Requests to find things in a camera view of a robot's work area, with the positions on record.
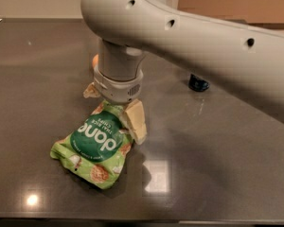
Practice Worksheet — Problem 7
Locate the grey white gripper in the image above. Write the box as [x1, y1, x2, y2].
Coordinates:
[83, 66, 147, 145]

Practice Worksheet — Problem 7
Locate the green rice chip bag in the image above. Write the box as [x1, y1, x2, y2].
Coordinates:
[50, 100, 133, 189]

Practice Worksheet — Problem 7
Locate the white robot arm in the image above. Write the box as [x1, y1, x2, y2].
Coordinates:
[80, 0, 284, 124]

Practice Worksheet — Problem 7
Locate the blue pepsi can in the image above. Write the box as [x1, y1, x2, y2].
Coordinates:
[188, 75, 210, 92]

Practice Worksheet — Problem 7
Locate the orange fruit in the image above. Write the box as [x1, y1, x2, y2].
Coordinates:
[92, 54, 98, 69]

